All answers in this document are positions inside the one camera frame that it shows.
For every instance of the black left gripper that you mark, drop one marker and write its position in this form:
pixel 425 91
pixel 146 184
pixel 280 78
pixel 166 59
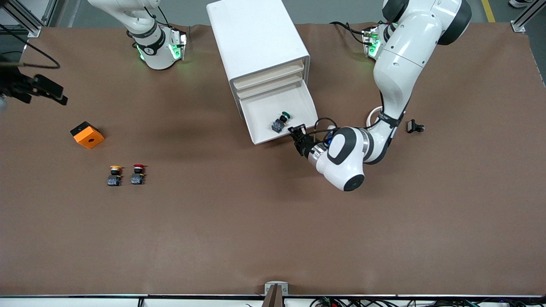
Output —
pixel 304 146

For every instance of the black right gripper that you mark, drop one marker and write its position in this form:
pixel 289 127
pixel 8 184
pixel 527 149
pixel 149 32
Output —
pixel 17 85

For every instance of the green push button switch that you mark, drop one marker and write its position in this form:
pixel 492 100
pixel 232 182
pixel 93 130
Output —
pixel 279 124

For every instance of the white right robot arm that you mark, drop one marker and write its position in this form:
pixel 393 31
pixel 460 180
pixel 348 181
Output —
pixel 158 55

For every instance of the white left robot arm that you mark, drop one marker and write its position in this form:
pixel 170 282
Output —
pixel 401 64

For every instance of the brown table cover mat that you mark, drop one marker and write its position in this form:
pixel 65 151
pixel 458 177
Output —
pixel 273 213

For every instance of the small black clip part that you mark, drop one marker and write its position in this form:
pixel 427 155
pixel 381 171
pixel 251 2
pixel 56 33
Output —
pixel 412 126

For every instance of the white sneaker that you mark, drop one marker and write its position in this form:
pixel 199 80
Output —
pixel 520 3

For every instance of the orange button enclosure box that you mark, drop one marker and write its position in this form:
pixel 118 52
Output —
pixel 88 137

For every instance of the aluminium frame profile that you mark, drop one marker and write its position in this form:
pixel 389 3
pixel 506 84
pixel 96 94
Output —
pixel 518 26
pixel 33 30

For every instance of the yellow push button switch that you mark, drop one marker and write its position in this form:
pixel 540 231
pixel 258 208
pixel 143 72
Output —
pixel 114 175

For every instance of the red push button switch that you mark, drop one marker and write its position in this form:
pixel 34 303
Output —
pixel 137 175

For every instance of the grey metal bracket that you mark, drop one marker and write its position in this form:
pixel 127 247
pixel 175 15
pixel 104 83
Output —
pixel 285 289

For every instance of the white table edge rail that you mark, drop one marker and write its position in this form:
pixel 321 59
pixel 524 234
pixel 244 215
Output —
pixel 85 303

